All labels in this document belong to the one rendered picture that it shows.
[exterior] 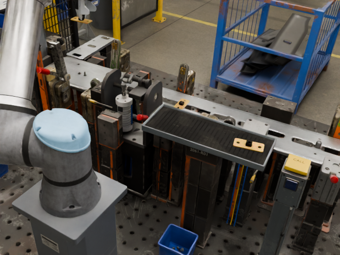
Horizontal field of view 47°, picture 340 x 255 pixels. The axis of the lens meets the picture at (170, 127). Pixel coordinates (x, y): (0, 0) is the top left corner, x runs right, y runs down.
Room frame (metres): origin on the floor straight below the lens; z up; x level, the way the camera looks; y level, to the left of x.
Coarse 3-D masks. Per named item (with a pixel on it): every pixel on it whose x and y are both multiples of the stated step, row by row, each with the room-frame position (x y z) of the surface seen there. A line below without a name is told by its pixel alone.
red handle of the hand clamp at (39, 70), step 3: (36, 69) 1.27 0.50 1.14; (39, 69) 1.26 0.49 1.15; (42, 69) 1.27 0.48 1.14; (45, 69) 1.28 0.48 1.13; (48, 69) 1.30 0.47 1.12; (39, 72) 1.26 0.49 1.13; (42, 72) 1.27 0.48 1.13; (45, 72) 1.28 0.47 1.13; (48, 72) 1.29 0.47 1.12; (51, 72) 1.31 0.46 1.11; (54, 72) 1.33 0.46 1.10; (54, 75) 1.33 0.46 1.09; (57, 75) 1.34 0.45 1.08; (60, 75) 1.35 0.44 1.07
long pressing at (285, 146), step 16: (80, 64) 1.60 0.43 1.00; (80, 80) 1.45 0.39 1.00; (176, 96) 1.37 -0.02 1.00; (192, 96) 1.39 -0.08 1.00; (192, 112) 1.26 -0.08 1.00; (224, 112) 1.28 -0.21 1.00; (240, 112) 1.28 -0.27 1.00; (272, 128) 1.19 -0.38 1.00; (288, 128) 1.20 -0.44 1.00; (288, 144) 1.10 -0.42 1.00; (336, 144) 1.11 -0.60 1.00; (320, 160) 1.01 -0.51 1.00
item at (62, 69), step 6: (54, 42) 1.35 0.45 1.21; (60, 42) 1.38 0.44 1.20; (54, 48) 1.34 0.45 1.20; (60, 48) 1.36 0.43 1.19; (54, 54) 1.35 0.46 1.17; (60, 54) 1.35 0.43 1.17; (54, 60) 1.36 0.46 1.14; (60, 60) 1.35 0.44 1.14; (60, 66) 1.35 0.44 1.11; (60, 72) 1.38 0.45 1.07; (66, 72) 1.37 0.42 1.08; (60, 78) 1.38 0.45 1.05
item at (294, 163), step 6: (288, 156) 0.83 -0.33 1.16; (294, 156) 0.83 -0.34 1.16; (288, 162) 0.80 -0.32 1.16; (294, 162) 0.81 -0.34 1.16; (300, 162) 0.81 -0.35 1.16; (306, 162) 0.81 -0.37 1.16; (288, 168) 0.79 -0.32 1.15; (294, 168) 0.78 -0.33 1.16; (300, 168) 0.78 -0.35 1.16; (306, 168) 0.78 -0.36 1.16; (306, 174) 0.77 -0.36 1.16
